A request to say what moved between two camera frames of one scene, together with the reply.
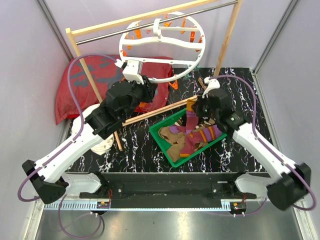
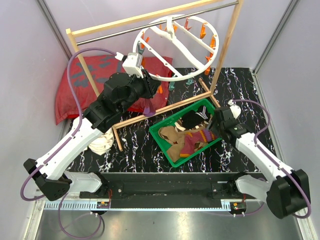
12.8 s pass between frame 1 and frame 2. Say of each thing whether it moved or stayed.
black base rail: stayed
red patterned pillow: stayed
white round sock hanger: moved
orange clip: moved
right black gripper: moved
